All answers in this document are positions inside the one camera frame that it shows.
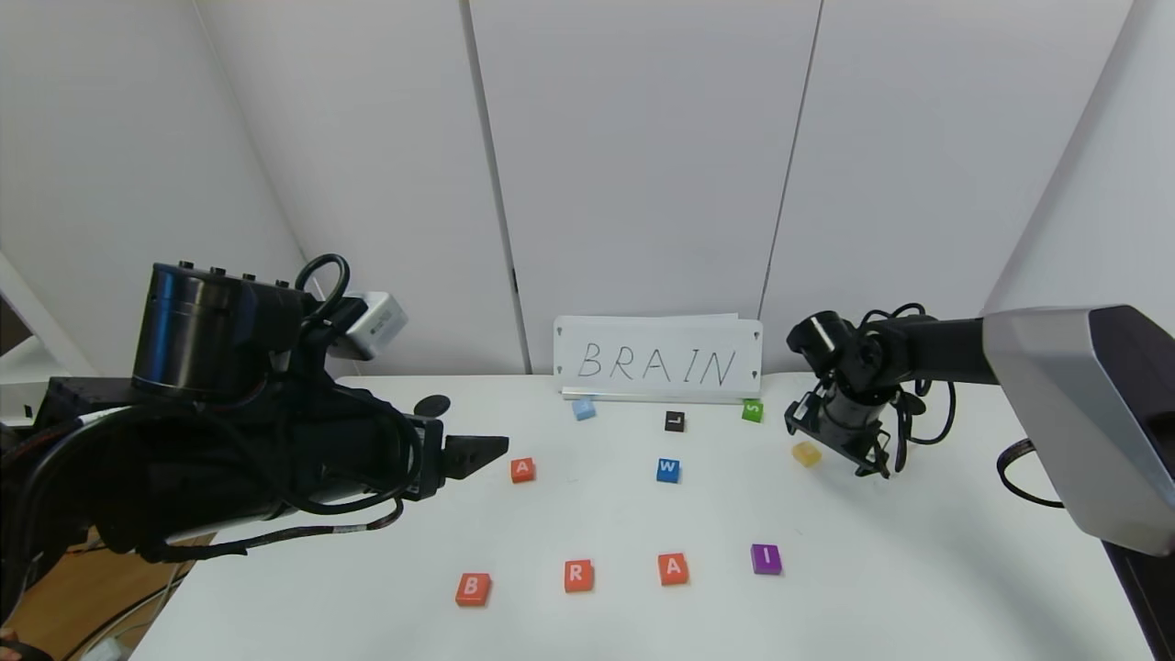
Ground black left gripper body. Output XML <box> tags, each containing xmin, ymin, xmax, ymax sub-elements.
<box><xmin>313</xmin><ymin>412</ymin><xmax>447</xmax><ymax>507</ymax></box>

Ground white BRAIN sign board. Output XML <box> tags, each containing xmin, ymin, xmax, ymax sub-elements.
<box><xmin>554</xmin><ymin>316</ymin><xmax>764</xmax><ymax>400</ymax></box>

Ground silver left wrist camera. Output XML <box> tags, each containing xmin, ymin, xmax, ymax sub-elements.
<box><xmin>330</xmin><ymin>291</ymin><xmax>409</xmax><ymax>361</ymax></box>

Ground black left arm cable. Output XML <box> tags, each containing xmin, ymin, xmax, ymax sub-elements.
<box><xmin>0</xmin><ymin>254</ymin><xmax>428</xmax><ymax>634</ymax></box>

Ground white floor cable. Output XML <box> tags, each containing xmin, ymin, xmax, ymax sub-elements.
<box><xmin>78</xmin><ymin>569</ymin><xmax>189</xmax><ymax>661</ymax></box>

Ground black right camera cable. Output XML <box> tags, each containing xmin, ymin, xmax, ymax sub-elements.
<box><xmin>858</xmin><ymin>303</ymin><xmax>958</xmax><ymax>475</ymax></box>

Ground braided right arm cable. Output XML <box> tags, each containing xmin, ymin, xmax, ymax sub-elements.
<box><xmin>997</xmin><ymin>438</ymin><xmax>1066</xmax><ymax>509</ymax></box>

